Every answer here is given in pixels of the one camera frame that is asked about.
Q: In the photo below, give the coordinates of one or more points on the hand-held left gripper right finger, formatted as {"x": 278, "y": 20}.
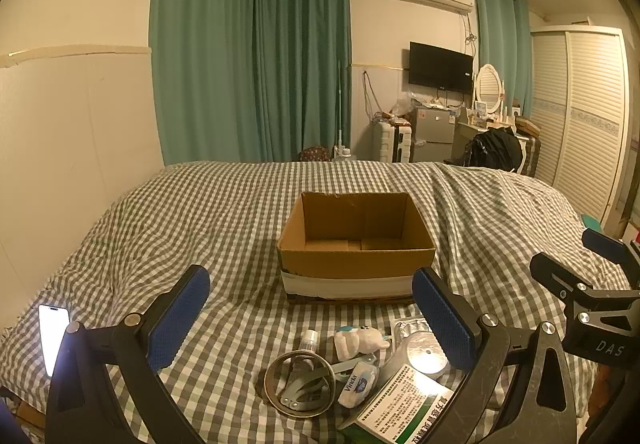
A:
{"x": 445, "y": 319}

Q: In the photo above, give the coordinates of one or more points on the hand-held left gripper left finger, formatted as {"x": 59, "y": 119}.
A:
{"x": 180, "y": 319}

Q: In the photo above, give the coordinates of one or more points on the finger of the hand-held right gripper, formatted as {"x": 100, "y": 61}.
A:
{"x": 602, "y": 241}
{"x": 552, "y": 274}

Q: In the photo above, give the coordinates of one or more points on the silver blister pack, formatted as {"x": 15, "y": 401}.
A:
{"x": 407, "y": 325}

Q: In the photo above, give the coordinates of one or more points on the round silver disc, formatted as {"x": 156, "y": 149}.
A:
{"x": 425, "y": 354}

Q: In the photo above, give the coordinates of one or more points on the white plush toy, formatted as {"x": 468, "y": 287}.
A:
{"x": 357, "y": 341}

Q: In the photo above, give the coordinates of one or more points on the white green medicine box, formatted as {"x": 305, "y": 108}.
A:
{"x": 405, "y": 406}

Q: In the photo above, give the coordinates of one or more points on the white tissue packet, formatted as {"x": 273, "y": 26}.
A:
{"x": 357, "y": 381}

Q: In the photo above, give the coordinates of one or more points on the brown cardboard box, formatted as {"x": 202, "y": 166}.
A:
{"x": 355, "y": 249}

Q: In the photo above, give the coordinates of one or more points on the small white bottle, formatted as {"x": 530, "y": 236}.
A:
{"x": 310, "y": 340}

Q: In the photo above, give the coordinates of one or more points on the grey metal clip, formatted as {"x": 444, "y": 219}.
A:
{"x": 302, "y": 389}

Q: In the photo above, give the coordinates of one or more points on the small teal box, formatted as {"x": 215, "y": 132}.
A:
{"x": 592, "y": 222}

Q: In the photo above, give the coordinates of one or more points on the grey checked bed cover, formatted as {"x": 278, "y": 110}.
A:
{"x": 200, "y": 224}

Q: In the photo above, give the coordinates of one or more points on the dark suitcase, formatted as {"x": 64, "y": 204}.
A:
{"x": 531, "y": 153}

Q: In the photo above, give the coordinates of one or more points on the white louvred wardrobe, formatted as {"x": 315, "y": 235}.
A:
{"x": 580, "y": 123}

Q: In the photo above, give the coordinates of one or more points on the lit smartphone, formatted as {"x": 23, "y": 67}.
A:
{"x": 54, "y": 341}

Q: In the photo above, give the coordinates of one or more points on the black backpack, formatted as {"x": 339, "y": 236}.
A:
{"x": 495, "y": 148}

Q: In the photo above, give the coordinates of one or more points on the white vanity table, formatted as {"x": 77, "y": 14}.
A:
{"x": 465, "y": 136}

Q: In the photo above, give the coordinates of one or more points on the small silver fridge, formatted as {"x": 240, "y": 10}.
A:
{"x": 434, "y": 136}

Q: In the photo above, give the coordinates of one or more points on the white suitcase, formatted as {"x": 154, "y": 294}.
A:
{"x": 392, "y": 141}

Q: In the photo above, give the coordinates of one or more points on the white oval mirror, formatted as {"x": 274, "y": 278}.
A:
{"x": 489, "y": 86}

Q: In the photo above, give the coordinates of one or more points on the clear water jug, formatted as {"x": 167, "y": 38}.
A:
{"x": 344, "y": 154}

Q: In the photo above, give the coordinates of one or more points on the floral bag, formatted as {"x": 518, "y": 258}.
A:
{"x": 313, "y": 154}

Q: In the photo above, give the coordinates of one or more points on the narrow green curtain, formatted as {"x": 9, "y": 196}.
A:
{"x": 502, "y": 38}

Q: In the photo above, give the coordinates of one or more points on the white pole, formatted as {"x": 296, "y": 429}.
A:
{"x": 340, "y": 103}

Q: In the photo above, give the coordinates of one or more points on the wide green curtain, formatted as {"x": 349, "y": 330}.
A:
{"x": 200, "y": 48}

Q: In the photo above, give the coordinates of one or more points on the green corner curtain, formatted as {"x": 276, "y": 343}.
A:
{"x": 300, "y": 58}

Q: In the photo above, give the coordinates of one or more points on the black wall television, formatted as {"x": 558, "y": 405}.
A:
{"x": 440, "y": 66}

